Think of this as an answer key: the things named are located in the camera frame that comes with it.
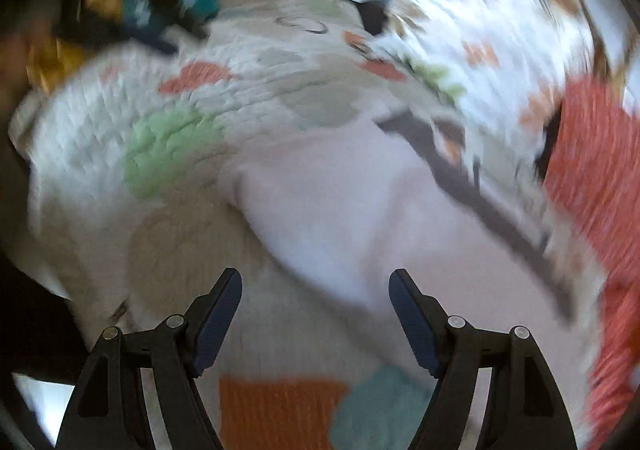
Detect white garment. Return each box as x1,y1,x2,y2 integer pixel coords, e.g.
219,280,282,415
220,120,576,331

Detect yellow cloth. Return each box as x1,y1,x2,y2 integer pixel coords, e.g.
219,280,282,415
27,0,126,88

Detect orange floral garment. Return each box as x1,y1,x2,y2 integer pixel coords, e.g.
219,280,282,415
542,78,640,450

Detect heart print quilted blanket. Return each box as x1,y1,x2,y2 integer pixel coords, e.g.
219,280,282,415
10,0,606,450

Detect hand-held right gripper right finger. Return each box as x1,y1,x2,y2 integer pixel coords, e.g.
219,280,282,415
389,268,578,450

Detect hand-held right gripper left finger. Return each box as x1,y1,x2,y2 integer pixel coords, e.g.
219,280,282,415
55,267,243,450

